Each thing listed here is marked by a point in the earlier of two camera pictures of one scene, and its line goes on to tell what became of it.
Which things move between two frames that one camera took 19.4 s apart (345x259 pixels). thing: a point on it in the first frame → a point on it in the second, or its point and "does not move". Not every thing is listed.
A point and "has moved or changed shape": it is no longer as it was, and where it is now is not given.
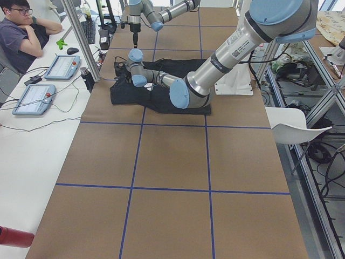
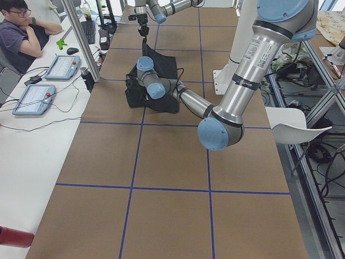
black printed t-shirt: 123,91 has moved or changed shape
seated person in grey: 22,36 does not move
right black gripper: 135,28 → 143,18
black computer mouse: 71,50 does not move
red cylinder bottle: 12,237 does not move
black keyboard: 89,27 does not move
